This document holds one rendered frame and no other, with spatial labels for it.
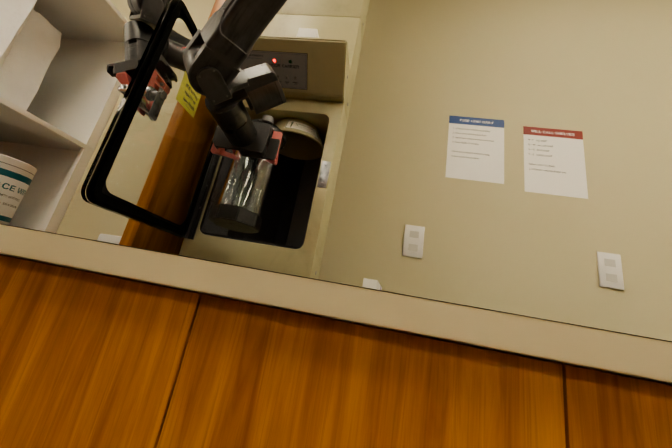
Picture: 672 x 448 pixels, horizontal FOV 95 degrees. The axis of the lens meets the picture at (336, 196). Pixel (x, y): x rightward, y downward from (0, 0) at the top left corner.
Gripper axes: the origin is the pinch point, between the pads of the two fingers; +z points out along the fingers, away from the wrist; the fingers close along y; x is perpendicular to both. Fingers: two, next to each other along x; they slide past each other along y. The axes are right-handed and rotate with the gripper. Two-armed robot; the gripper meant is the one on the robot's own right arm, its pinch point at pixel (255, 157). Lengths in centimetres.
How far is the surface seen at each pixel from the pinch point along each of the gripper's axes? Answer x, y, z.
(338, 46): -30.5, -13.7, -4.6
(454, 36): -96, -53, 43
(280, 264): 20.7, -8.8, 9.7
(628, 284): 3, -112, 47
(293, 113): -19.1, -2.8, 8.4
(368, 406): 38, -30, -17
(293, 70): -26.4, -2.5, 0.4
